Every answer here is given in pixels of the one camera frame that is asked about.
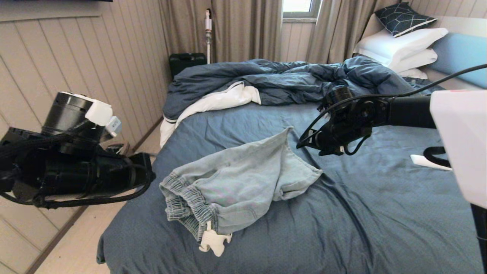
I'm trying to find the bed with blue sheet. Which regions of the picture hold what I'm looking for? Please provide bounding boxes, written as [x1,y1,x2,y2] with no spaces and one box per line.
[96,80,484,274]

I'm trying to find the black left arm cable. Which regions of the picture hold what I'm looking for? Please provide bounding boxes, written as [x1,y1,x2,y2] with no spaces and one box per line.
[0,177,153,209]

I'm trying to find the dark patterned cushion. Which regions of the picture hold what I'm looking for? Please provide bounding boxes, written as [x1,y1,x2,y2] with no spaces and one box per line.
[375,2,438,38]

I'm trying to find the dark blue crumpled duvet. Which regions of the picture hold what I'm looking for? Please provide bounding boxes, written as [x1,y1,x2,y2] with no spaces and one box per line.
[163,56,423,120]

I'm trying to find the beige bed headboard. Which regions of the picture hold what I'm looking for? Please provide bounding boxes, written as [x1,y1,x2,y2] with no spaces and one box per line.
[361,13,487,92]

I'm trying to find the white bed linen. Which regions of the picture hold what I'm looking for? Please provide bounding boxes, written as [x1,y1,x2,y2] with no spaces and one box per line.
[159,81,261,148]

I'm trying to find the brown trash bin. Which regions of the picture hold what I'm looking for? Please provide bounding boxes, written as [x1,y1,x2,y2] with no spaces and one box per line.
[101,142,131,156]

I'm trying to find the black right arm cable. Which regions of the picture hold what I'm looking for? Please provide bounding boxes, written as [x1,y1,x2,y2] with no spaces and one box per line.
[296,64,487,150]

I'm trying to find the grey framed window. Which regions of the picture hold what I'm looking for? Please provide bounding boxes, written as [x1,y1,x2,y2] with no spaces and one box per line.
[282,0,322,22]

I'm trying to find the light blue denim shorts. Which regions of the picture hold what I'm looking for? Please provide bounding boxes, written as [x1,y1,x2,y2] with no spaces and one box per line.
[159,127,323,257]

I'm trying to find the large white pillow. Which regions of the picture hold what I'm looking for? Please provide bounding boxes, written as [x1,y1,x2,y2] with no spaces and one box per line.
[354,28,449,67]

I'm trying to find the black hard case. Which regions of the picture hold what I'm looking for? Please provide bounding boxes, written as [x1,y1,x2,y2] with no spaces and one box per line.
[169,53,207,80]

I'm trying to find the white stick vacuum cleaner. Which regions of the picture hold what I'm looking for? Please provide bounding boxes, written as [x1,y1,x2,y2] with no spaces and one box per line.
[204,9,212,64]

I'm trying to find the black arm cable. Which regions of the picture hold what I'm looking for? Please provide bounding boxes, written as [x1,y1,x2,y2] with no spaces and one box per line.
[0,177,153,209]
[296,64,487,150]

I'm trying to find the light blue headboard pad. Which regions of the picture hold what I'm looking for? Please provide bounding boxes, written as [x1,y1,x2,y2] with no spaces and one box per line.
[428,33,487,89]

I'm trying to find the beige curtain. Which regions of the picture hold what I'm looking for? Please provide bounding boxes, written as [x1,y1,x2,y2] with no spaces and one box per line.
[158,0,283,64]
[306,0,400,64]

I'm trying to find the white flat bar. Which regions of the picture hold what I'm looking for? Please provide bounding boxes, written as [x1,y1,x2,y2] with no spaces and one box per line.
[410,154,451,170]

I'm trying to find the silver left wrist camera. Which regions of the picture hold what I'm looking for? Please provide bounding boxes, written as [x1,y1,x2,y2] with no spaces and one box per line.
[107,116,122,138]

